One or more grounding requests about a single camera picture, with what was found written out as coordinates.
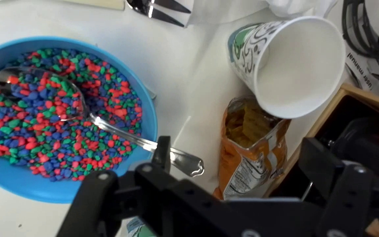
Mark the orange snack packet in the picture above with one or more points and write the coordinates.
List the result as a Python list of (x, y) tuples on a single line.
[(246, 162)]

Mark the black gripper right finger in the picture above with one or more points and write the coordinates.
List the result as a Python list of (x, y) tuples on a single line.
[(352, 197)]

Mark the wooden box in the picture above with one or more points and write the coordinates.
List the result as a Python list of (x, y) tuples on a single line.
[(329, 109)]

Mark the metal spoon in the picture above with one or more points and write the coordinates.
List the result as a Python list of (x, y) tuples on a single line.
[(128, 138)]

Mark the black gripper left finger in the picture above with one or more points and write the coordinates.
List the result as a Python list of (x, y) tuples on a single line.
[(106, 197)]

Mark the open printed paper cup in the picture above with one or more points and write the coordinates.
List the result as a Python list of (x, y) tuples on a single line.
[(299, 70)]

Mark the colourful beads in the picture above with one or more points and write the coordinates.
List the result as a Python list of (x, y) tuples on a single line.
[(45, 131)]

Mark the metal fork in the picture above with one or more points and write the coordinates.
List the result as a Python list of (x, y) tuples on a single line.
[(158, 9)]

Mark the blue bowl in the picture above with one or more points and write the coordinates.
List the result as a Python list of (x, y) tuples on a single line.
[(6, 179)]

